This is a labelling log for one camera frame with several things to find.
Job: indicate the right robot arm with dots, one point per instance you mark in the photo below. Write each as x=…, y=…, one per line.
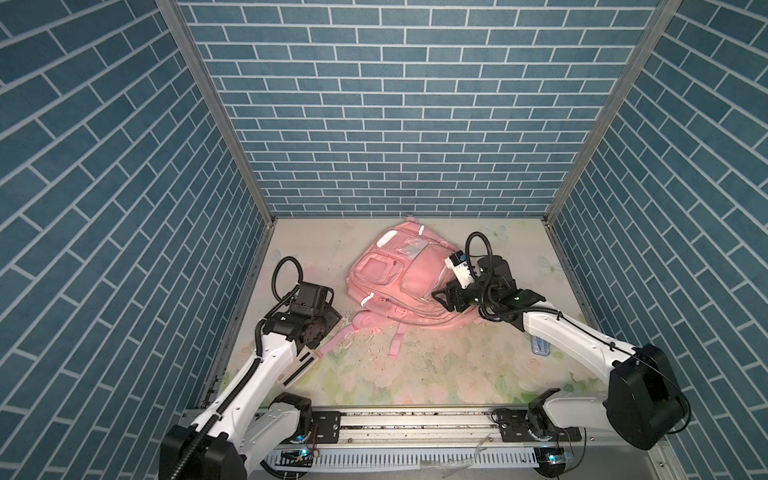
x=643, y=401

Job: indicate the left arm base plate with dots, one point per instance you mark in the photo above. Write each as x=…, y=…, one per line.
x=317, y=427

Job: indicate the right corner aluminium post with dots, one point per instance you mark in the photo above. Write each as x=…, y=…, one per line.
x=657, y=24

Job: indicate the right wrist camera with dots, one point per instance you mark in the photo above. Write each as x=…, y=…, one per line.
x=457, y=262

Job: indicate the white pink calculator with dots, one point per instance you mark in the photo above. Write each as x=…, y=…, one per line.
x=297, y=368

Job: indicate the pink student backpack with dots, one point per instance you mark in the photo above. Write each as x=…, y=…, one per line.
x=392, y=282

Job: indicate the aluminium front rail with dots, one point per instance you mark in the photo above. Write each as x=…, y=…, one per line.
x=453, y=440

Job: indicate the corner aluminium post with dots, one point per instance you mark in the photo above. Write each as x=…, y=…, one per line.
x=657, y=24
x=181, y=33

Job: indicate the left corner aluminium post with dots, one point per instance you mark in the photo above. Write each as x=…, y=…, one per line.
x=181, y=33

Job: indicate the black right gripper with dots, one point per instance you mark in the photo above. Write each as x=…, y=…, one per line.
x=451, y=290

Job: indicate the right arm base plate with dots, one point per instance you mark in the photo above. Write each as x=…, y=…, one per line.
x=520, y=425

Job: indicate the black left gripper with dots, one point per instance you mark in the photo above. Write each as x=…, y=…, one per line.
x=332, y=317

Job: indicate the blue pencil case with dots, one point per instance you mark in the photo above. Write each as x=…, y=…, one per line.
x=539, y=346

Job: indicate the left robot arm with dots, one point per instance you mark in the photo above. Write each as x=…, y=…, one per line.
x=229, y=439

